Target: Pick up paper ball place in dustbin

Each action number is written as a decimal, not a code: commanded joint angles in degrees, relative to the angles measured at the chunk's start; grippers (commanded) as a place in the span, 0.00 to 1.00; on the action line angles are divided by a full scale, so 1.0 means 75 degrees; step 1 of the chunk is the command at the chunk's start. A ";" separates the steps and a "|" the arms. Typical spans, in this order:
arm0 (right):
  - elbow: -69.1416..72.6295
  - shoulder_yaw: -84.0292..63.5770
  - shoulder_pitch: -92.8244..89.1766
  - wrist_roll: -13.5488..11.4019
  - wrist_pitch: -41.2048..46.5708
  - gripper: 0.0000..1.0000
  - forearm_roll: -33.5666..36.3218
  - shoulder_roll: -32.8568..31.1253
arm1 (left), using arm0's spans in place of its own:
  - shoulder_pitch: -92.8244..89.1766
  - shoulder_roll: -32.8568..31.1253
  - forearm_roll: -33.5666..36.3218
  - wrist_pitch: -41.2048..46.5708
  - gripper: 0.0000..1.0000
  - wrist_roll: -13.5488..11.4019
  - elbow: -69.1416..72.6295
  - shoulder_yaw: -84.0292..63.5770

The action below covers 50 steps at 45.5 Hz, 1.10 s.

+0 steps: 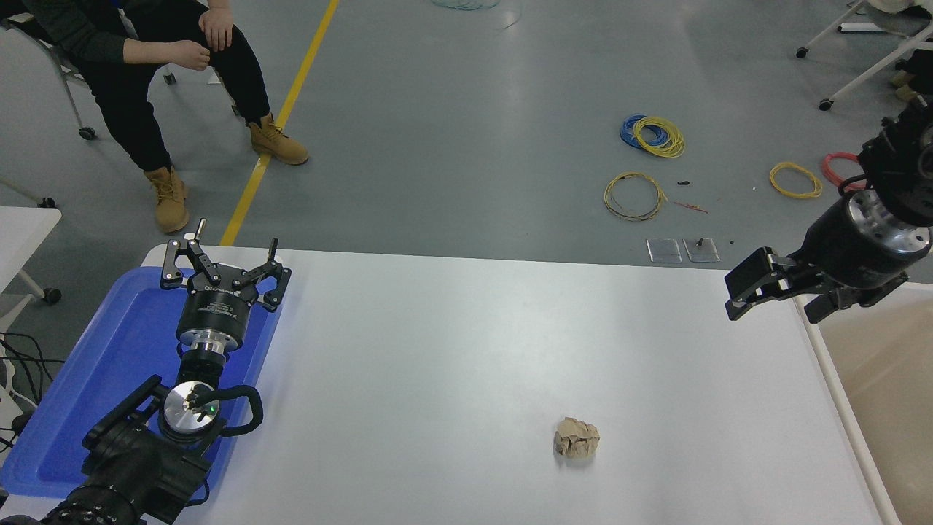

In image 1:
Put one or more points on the person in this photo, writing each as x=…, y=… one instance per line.
x=906, y=92
x=124, y=95

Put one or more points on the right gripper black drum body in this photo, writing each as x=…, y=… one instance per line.
x=849, y=259

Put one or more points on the grey leg with caster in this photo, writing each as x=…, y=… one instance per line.
x=48, y=203

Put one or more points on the white side table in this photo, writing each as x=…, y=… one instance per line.
x=18, y=237

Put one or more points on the person's left hand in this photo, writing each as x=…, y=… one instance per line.
x=217, y=29

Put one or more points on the person's left tan boot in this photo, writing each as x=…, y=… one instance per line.
x=277, y=142

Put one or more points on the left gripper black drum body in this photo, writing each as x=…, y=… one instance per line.
x=217, y=310

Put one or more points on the white frame with casters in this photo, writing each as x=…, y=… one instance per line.
x=826, y=105

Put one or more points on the person's right hand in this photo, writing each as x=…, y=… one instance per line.
x=191, y=55

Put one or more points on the person's right tan boot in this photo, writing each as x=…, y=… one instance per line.
x=169, y=200

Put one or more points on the person's right forearm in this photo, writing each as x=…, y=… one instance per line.
x=149, y=51

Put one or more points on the person's tan boot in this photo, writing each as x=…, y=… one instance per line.
x=277, y=142
x=169, y=200

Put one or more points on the large pale bin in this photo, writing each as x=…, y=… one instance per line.
x=889, y=408

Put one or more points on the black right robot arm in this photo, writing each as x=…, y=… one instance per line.
x=904, y=168

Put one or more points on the tan paper ball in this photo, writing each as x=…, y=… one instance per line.
x=576, y=439

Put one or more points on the blue plastic tray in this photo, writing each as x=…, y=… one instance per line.
x=109, y=379

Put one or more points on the clear floor plate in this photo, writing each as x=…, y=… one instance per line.
x=664, y=251
x=701, y=252

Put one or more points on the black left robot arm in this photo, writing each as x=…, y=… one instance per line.
x=138, y=467

